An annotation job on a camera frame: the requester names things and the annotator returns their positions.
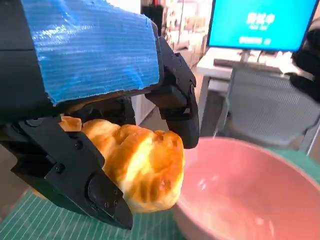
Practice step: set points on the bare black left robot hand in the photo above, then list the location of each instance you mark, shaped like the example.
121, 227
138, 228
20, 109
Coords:
95, 50

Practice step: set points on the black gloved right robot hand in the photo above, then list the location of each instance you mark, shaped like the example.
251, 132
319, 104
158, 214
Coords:
307, 67

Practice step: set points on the long braided toy bread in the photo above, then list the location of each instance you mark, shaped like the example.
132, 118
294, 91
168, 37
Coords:
145, 170

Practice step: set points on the pink bowl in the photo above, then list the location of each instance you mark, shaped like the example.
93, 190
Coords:
250, 190

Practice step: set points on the grey mesh chair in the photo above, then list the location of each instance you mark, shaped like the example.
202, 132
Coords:
265, 107

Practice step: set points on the monitor with blue screen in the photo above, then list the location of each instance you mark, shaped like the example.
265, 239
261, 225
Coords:
260, 25

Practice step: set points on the green cutting mat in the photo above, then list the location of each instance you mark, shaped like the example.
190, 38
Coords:
50, 222

